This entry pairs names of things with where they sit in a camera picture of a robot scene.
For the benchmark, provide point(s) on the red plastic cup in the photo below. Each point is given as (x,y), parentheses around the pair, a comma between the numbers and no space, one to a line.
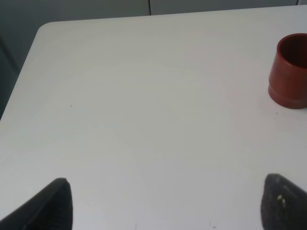
(288,76)

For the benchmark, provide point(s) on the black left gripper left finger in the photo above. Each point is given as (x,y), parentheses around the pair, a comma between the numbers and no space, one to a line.
(49,209)

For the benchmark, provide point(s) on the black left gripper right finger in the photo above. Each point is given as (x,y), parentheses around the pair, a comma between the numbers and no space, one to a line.
(283,204)

